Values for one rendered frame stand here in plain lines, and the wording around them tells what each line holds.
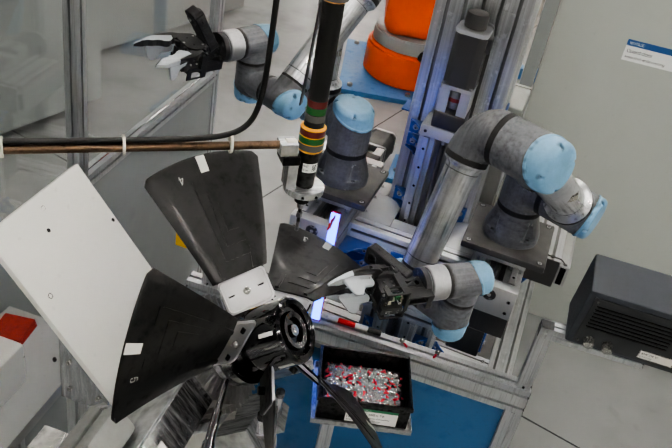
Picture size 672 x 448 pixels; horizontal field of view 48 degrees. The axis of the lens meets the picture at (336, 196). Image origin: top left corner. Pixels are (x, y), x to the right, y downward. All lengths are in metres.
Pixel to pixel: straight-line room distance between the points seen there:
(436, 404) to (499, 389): 0.18
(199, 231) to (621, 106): 2.07
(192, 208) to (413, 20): 3.94
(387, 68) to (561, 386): 2.73
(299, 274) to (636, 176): 1.95
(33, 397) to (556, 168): 1.16
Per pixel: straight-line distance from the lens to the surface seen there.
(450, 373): 1.93
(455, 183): 1.64
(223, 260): 1.37
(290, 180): 1.27
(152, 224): 2.65
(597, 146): 3.16
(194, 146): 1.21
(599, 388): 3.39
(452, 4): 2.05
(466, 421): 2.05
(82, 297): 1.41
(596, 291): 1.68
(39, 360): 1.81
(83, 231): 1.45
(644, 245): 3.39
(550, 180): 1.56
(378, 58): 5.31
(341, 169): 2.09
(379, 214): 2.21
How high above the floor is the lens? 2.14
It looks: 32 degrees down
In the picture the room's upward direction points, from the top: 11 degrees clockwise
